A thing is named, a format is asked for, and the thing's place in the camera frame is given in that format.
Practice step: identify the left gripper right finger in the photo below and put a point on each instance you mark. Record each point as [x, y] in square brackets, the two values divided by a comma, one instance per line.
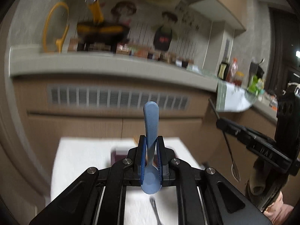
[205, 196]

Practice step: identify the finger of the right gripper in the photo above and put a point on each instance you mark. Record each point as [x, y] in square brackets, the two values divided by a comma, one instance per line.
[257, 143]

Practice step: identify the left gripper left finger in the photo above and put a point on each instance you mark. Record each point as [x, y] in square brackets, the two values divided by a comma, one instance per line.
[96, 196]

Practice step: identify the slotted metal spoon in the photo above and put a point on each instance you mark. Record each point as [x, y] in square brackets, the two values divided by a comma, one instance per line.
[234, 168]

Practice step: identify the black handled metal spoon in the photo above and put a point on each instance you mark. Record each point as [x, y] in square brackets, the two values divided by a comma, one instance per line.
[153, 204]

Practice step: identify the blue plastic spoon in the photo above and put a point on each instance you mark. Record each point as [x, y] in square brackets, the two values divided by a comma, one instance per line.
[151, 183]

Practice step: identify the purple plastic utensil caddy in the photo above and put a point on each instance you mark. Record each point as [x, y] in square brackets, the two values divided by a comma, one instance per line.
[118, 155]

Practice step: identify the green items on counter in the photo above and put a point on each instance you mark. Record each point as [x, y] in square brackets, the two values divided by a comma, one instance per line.
[256, 85]

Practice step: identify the green white dish towel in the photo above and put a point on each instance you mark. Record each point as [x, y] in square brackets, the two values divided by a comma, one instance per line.
[232, 98]

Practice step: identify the black utensil holder on counter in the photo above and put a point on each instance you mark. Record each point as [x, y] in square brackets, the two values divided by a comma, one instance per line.
[256, 69]

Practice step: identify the orange lid jar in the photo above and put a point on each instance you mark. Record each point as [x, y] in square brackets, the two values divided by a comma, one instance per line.
[238, 78]

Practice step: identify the dark bottle on counter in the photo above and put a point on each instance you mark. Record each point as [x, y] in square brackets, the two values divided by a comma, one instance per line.
[223, 70]

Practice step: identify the grey ventilation grille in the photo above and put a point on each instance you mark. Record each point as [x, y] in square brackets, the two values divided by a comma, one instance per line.
[100, 97]

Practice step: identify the yellow handled black pan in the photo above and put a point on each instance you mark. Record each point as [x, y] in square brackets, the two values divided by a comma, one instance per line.
[99, 30]

